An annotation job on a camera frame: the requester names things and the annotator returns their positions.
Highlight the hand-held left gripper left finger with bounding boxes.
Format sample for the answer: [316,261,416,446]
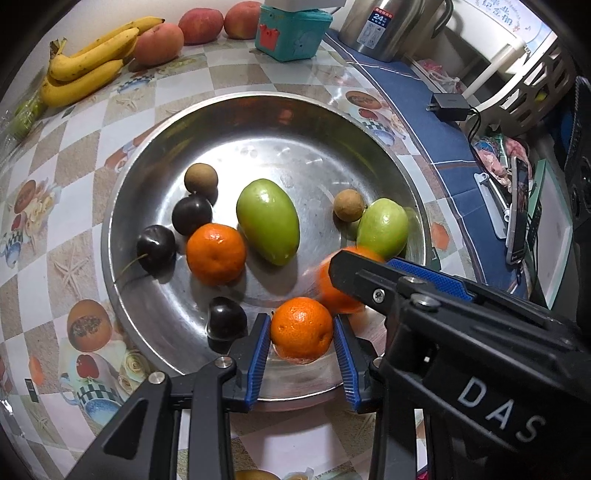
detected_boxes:
[65,314,271,480]

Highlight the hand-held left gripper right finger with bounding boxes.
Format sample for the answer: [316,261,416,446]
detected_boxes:
[333,316,419,480]

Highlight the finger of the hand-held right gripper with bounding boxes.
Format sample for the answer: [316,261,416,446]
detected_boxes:
[385,257,476,301]
[329,250,476,319]

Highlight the orange mandarin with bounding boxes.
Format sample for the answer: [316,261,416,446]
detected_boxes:
[316,246,386,315]
[186,223,247,286]
[270,296,334,365]

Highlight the round green mango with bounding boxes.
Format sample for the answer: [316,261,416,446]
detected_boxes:
[355,198,410,259]

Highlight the brown longan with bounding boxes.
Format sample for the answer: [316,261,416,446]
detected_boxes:
[333,189,365,221]
[184,163,219,195]

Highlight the steel bowl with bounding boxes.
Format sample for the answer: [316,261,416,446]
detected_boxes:
[100,92,432,401]

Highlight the dark purple plum with stem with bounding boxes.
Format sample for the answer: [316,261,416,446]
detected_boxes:
[115,224,177,282]

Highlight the packed green fruits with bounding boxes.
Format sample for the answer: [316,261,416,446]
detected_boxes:
[9,95,47,139]

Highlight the black phone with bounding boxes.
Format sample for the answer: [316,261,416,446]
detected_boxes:
[505,157,532,266]

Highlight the green and white box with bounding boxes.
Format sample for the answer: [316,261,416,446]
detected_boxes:
[526,159,573,310]

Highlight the pink printed bag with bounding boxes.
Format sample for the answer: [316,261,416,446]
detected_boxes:
[473,134,529,185]

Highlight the black power adapter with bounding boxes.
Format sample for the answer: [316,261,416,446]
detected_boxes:
[427,92,472,121]

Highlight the black device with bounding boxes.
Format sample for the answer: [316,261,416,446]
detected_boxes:
[561,76,591,222]

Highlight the white plastic basket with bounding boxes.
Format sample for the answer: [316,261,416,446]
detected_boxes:
[455,0,575,134]

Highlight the steel kettle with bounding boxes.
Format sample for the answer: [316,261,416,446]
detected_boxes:
[338,0,455,63]

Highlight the teal power strip box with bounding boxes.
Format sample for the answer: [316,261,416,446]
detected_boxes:
[255,4,333,63]

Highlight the red peach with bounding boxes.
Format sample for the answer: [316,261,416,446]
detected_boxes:
[178,8,225,45]
[224,1,263,40]
[133,23,184,65]

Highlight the bunch of yellow bananas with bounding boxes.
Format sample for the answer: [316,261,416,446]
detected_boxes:
[41,17,165,108]

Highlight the clear plastic clamshell box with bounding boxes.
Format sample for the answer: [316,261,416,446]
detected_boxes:
[0,88,47,153]

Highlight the black adapter cable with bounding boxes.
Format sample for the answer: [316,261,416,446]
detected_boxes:
[466,108,483,144]

